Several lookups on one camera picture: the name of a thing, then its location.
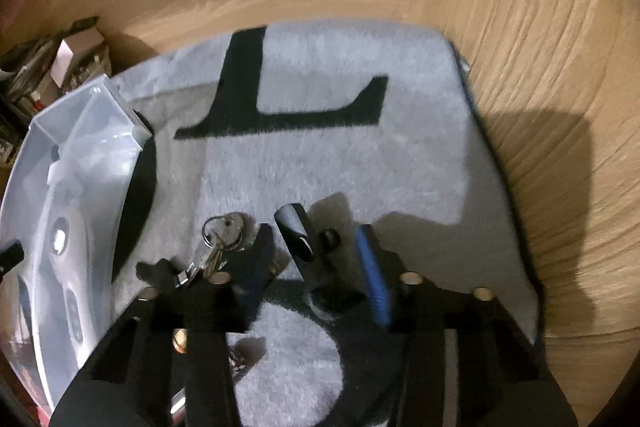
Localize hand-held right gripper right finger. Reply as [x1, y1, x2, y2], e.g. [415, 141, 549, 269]
[356, 224, 576, 427]

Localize small black stick device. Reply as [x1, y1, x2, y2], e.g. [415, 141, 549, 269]
[274, 203, 315, 264]

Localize grey mat with black letters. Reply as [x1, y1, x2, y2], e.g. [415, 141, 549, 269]
[107, 22, 546, 427]

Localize stack of books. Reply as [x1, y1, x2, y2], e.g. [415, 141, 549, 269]
[0, 17, 111, 162]

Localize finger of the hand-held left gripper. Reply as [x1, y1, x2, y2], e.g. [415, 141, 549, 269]
[0, 241, 26, 278]

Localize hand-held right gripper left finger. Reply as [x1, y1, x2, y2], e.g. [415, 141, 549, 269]
[52, 224, 278, 427]

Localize small white cardboard box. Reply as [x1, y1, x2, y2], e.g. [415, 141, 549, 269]
[50, 29, 103, 88]

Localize white handheld device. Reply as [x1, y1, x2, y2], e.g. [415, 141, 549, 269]
[20, 202, 101, 348]

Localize silver keys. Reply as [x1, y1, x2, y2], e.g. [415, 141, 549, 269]
[170, 213, 266, 375]

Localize clear plastic storage box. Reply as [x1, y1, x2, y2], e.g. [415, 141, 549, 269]
[0, 74, 153, 413]

